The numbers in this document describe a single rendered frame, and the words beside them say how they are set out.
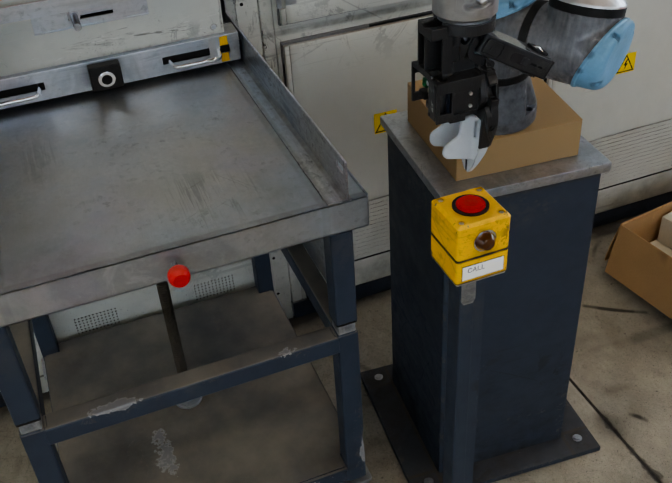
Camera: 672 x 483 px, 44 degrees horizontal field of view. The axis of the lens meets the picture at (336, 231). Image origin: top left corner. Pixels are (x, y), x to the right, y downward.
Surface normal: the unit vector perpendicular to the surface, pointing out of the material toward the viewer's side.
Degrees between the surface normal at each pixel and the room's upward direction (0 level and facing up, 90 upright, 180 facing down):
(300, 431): 0
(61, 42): 94
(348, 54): 90
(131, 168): 0
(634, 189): 90
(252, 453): 0
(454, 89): 90
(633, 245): 75
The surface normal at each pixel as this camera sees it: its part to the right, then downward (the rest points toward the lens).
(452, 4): -0.52, 0.52
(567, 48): -0.58, 0.33
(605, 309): -0.06, -0.81
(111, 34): 0.36, 0.58
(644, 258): -0.85, 0.11
